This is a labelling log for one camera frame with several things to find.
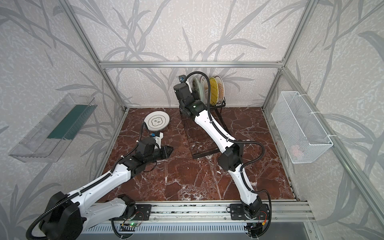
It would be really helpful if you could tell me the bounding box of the white plate grey flower outline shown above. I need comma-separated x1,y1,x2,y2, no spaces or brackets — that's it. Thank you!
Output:
144,111,170,132

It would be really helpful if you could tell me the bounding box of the small white orange sunburst plate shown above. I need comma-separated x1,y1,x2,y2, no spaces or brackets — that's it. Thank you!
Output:
215,76,225,105

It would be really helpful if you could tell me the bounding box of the mint green flower plate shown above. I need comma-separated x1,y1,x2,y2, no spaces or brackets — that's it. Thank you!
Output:
193,77,205,104

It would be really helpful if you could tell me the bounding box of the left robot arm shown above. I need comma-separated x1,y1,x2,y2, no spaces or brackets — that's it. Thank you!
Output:
26,132,174,240

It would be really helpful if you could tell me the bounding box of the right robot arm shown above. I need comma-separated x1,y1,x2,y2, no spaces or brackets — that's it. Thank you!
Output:
174,71,265,220

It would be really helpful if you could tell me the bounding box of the black wire dish rack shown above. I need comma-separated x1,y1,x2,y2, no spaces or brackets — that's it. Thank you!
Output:
181,101,234,153

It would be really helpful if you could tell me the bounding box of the clear plastic wall bin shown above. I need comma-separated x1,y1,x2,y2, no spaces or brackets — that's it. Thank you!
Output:
9,94,98,163

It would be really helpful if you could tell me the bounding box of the yellow green woven plate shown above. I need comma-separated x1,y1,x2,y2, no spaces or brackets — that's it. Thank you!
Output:
210,78,219,106

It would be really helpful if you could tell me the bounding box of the pink object in basket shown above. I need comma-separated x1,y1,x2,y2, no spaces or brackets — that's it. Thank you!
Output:
291,145,304,161

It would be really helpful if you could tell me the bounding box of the white wire mesh basket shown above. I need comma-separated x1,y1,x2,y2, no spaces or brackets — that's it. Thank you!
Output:
272,91,334,164

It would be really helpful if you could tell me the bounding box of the aluminium cage frame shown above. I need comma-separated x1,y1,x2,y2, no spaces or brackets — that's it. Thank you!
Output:
59,1,384,224

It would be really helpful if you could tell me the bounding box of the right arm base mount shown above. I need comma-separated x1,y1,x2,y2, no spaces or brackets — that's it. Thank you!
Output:
226,204,270,222

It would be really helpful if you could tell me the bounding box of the aluminium front rail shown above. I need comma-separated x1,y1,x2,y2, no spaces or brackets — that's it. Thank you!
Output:
62,200,316,224

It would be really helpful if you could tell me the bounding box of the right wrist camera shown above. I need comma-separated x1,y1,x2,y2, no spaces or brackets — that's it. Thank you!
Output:
179,75,193,93

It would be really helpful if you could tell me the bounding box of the large white orange sunburst plate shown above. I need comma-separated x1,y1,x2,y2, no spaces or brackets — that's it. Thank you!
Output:
200,76,209,105

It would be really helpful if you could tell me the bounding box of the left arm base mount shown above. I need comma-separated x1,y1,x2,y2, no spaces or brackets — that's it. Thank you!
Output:
119,204,152,221

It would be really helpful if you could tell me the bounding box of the white plate green lettered rim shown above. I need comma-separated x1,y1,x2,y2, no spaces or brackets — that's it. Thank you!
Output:
187,78,194,94

